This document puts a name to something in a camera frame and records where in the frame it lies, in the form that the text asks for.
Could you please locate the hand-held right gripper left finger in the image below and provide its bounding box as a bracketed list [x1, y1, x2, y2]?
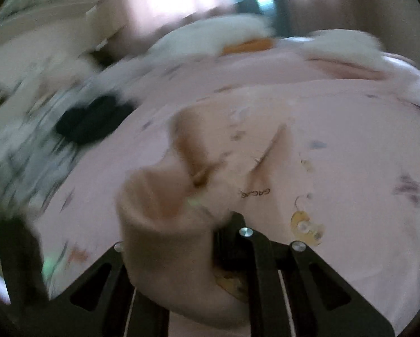
[45, 242, 170, 337]

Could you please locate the black cloth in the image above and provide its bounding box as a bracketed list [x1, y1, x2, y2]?
[55, 95, 137, 147]

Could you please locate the cream cartoon print baby garment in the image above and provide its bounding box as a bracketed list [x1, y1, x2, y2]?
[117, 103, 328, 327]

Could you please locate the grey patterned white cloth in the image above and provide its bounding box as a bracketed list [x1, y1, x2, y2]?
[0, 77, 95, 222]

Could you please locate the folded white cloth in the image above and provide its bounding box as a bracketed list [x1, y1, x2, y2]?
[301, 29, 390, 71]

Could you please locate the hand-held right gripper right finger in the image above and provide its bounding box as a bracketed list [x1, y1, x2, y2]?
[213, 212, 396, 337]

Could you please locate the pink printed bed blanket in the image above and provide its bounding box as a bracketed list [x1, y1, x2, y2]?
[31, 38, 420, 337]

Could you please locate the white and orange cloth pile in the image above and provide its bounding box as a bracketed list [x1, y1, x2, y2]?
[150, 13, 278, 57]

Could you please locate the folded pink cloth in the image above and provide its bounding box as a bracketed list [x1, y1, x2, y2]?
[306, 58, 391, 79]

